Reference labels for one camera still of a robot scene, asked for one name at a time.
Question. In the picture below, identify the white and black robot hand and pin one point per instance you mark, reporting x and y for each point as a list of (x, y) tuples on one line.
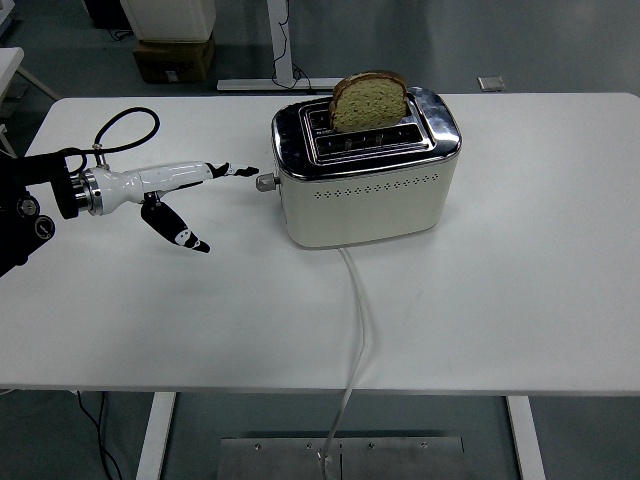
[(160, 174)]

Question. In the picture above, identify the grey toaster lever knob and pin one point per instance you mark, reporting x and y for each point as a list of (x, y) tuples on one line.
[(266, 182)]

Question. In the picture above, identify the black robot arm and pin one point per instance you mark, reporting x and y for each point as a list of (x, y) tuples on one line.
[(30, 175)]

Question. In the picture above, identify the cream and chrome toaster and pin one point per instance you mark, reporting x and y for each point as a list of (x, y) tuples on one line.
[(365, 215)]

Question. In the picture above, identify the brown cardboard box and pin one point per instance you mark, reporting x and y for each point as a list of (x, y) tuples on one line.
[(172, 62)]

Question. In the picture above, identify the white plastic container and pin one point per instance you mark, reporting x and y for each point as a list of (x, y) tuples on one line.
[(170, 17)]

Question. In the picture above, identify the black box on floor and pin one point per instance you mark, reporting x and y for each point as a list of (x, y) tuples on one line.
[(105, 12)]

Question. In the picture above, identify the white desk leg with foot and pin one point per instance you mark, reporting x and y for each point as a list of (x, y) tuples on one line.
[(280, 40)]

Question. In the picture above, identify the brown bread slice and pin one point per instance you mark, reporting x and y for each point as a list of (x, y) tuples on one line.
[(367, 107)]

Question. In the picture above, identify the white table leg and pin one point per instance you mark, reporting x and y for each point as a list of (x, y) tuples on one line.
[(527, 440), (155, 435)]

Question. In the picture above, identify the grey floor socket plate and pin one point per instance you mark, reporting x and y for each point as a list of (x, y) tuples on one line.
[(492, 83)]

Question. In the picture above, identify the grey metal plate with screws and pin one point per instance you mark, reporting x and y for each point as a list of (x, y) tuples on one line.
[(400, 460)]

